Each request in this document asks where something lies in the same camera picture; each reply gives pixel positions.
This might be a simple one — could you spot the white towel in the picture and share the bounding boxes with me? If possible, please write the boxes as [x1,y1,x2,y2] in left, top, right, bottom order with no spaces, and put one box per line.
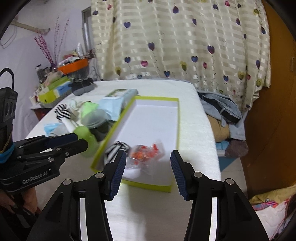
[61,118,79,133]

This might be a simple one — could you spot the blue face mask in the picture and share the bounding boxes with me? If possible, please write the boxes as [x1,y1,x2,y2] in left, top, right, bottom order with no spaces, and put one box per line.
[44,123,69,137]

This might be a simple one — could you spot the black white striped sock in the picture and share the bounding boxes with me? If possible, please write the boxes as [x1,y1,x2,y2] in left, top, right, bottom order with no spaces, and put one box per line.
[103,141,130,166]
[54,104,71,121]

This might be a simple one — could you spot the green microfiber cloth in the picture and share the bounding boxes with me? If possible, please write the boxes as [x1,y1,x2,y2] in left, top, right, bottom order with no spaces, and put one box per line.
[80,101,99,118]

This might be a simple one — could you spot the person's left hand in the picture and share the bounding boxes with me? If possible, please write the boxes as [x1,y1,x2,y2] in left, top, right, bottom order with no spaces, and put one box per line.
[1,187,38,213]

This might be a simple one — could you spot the wooden side shelf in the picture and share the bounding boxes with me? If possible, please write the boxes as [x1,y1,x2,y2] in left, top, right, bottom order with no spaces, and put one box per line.
[30,103,54,121]

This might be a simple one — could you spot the colourful quilt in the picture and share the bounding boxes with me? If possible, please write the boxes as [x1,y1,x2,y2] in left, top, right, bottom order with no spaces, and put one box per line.
[249,185,295,240]

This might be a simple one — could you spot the green bottle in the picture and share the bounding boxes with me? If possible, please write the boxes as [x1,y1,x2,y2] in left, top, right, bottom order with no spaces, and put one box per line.
[74,126,99,158]

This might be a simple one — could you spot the striped storage tray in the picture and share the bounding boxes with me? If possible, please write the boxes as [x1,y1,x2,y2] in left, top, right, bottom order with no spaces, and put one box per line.
[38,90,72,106]

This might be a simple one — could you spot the green cardboard box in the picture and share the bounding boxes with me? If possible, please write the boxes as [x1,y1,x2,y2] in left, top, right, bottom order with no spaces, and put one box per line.
[37,76,71,104]

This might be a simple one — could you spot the white small sock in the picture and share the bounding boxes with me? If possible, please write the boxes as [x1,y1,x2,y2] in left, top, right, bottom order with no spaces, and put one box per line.
[68,99,84,114]

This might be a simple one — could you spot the clear round lidded container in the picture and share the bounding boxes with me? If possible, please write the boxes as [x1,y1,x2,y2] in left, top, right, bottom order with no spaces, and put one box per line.
[81,109,111,142]

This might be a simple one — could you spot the blue tissue pack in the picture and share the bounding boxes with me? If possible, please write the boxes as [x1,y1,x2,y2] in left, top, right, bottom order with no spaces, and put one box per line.
[53,85,71,98]

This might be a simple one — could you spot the black grey VR headset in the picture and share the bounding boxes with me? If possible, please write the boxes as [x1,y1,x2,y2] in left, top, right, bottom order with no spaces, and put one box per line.
[69,78,95,96]

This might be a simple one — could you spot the wet wipes pack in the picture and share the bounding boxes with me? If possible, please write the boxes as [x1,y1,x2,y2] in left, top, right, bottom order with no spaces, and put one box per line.
[98,89,138,121]

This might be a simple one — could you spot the purple decorative twigs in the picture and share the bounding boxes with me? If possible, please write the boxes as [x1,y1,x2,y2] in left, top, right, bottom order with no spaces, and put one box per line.
[34,16,70,67]

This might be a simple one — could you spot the red printed plastic bag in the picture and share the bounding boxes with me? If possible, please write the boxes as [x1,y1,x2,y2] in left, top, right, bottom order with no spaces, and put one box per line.
[126,140,165,176]

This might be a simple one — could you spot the orange tray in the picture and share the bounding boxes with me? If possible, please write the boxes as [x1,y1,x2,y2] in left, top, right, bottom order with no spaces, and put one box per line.
[58,59,88,75]

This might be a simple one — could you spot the wooden wardrobe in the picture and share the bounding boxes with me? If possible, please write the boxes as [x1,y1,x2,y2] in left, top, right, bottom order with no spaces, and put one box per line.
[241,1,295,197]

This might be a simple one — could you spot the green-edged white cardboard box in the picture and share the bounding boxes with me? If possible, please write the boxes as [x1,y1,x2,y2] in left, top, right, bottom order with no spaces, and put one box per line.
[91,96,180,192]

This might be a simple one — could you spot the pile of clothes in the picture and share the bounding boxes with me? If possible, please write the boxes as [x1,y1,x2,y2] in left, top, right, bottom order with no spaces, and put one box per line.
[197,91,249,158]

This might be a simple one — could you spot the heart pattern curtain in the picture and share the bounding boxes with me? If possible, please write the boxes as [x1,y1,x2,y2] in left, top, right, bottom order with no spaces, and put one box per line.
[91,1,271,111]

